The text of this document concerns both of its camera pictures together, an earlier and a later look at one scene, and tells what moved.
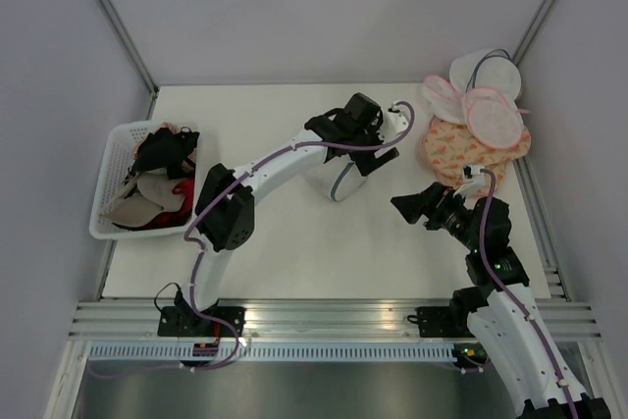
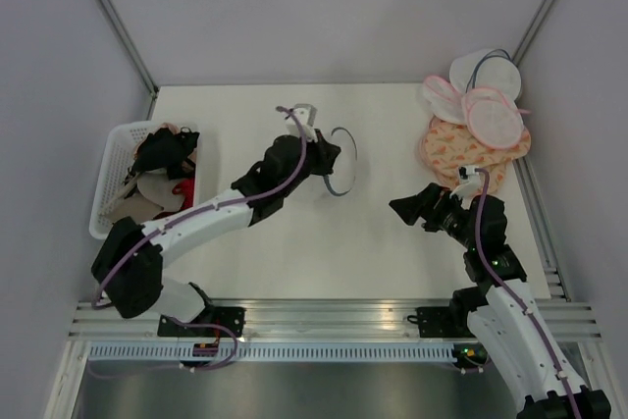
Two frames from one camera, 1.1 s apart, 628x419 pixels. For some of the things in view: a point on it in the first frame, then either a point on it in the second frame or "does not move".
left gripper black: (367, 162) to (327, 153)
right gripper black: (438, 197) does not move
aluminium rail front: (302, 318) does not move
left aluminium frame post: (115, 20) does not move
